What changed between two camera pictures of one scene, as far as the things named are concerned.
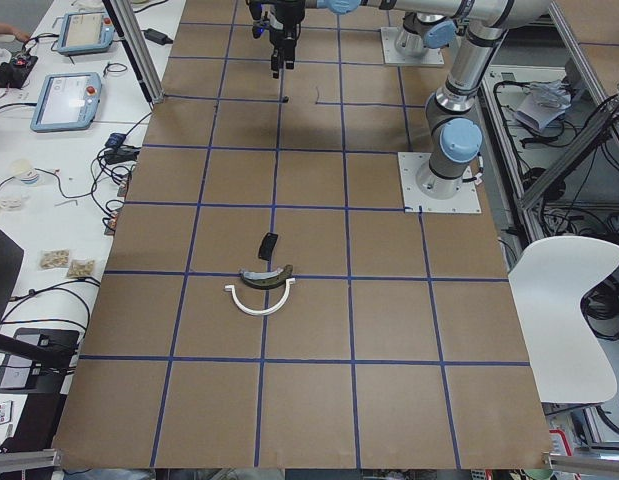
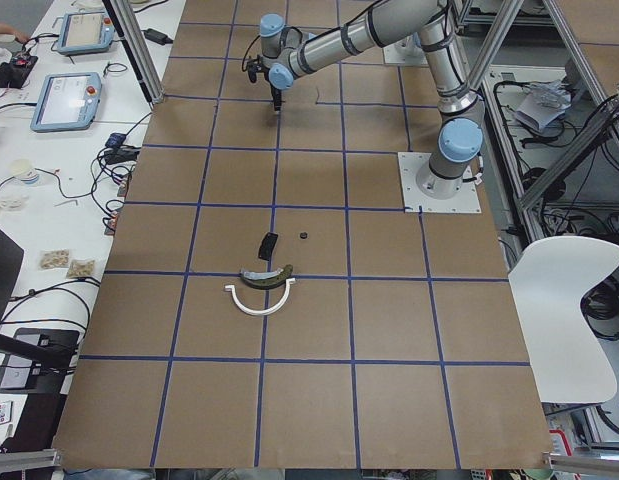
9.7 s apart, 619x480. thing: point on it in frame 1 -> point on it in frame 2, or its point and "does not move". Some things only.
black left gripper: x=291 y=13 -> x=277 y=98
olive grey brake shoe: x=267 y=280 does not move
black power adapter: x=157 y=36 does not move
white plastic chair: x=566 y=361 does not move
